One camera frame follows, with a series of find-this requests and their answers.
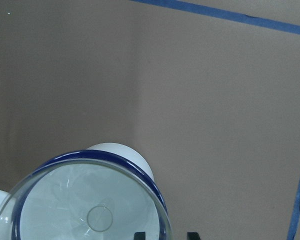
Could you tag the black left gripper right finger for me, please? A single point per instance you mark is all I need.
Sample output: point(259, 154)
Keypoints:
point(192, 236)

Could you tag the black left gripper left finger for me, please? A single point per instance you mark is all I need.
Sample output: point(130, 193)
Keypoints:
point(139, 235)

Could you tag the white enamel mug blue rim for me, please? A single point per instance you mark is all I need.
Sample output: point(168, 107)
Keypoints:
point(95, 195)

